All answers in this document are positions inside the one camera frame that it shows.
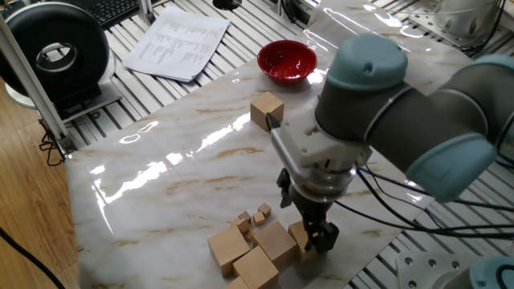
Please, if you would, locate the white marble pattern board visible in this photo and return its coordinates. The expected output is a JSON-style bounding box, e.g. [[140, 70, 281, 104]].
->
[[65, 0, 508, 289]]

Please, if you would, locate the aluminium frame post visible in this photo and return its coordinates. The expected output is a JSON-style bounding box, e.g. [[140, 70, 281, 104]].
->
[[0, 15, 78, 157]]

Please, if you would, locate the tangled black wire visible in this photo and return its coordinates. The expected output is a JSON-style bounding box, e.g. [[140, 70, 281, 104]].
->
[[39, 120, 65, 168]]

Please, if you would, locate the white wrist mount housing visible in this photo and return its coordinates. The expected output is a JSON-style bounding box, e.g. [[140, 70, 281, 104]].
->
[[268, 118, 373, 182]]

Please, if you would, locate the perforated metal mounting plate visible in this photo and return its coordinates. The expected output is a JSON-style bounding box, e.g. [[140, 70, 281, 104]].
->
[[408, 0, 514, 52]]

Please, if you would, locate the white printed paper stack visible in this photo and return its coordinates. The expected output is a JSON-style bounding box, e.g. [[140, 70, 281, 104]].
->
[[122, 4, 230, 83]]

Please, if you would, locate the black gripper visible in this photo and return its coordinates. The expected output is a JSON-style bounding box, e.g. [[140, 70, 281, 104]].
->
[[289, 188, 341, 255]]

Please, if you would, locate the thick black floor cable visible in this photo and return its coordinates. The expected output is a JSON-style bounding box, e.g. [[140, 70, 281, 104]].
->
[[0, 226, 67, 289]]

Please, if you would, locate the black computer keyboard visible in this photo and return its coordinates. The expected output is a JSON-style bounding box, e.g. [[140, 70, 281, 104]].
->
[[70, 0, 141, 29]]

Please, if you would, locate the black ring device white base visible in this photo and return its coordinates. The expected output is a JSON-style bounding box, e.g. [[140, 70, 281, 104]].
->
[[0, 2, 124, 124]]

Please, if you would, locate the red glossy bowl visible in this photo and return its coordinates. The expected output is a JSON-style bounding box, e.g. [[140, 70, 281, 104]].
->
[[256, 39, 318, 86]]

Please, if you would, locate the black gripper cable bundle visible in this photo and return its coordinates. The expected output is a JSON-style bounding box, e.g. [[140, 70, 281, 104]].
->
[[264, 113, 514, 240]]

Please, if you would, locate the short metal upright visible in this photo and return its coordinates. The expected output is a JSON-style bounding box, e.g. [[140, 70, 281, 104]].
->
[[138, 0, 157, 26]]

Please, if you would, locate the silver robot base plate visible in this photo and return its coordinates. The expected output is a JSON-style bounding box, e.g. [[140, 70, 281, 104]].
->
[[395, 250, 475, 289]]

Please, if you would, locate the black background cable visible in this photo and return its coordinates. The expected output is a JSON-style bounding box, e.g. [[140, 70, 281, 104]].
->
[[279, 0, 302, 25]]

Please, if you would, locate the large wooden cube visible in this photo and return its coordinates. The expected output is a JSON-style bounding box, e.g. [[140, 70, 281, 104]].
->
[[224, 275, 251, 289], [250, 91, 285, 132], [232, 245, 280, 289], [288, 220, 320, 264], [207, 225, 251, 279], [252, 219, 298, 270]]

